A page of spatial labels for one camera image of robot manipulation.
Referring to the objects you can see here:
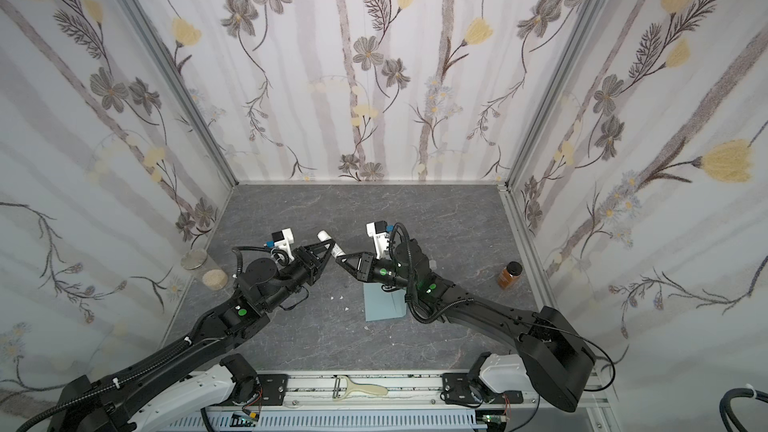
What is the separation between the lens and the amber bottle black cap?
877 millimetres

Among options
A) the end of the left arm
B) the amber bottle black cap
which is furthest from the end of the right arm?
the amber bottle black cap

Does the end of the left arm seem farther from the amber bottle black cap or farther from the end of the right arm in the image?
the amber bottle black cap
